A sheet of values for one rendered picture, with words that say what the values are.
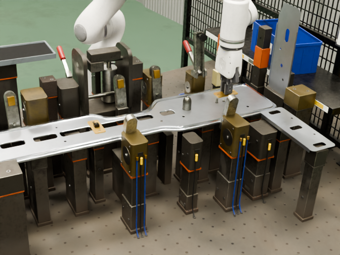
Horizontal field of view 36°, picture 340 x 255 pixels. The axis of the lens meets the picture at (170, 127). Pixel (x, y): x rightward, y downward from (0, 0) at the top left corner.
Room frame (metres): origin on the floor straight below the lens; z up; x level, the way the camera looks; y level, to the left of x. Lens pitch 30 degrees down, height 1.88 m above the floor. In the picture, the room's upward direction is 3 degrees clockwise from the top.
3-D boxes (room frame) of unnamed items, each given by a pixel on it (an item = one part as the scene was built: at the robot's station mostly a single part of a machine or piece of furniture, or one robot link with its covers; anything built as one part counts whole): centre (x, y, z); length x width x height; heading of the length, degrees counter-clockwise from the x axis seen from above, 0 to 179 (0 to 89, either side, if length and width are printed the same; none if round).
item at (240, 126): (1.52, -0.22, 0.87); 0.12 x 0.07 x 0.35; 28
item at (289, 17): (1.85, -0.40, 1.17); 0.12 x 0.01 x 0.34; 28
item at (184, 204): (1.48, -0.08, 0.84); 0.10 x 0.05 x 0.29; 28
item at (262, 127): (1.59, -0.33, 0.84); 0.12 x 0.07 x 0.28; 28
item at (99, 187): (1.53, 0.25, 0.84); 0.07 x 0.04 x 0.29; 28
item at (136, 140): (1.38, 0.10, 0.87); 0.12 x 0.07 x 0.35; 28
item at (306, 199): (1.48, -0.48, 0.84); 0.05 x 0.05 x 0.29; 28
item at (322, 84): (2.12, -0.45, 1.01); 0.90 x 0.22 x 0.03; 28
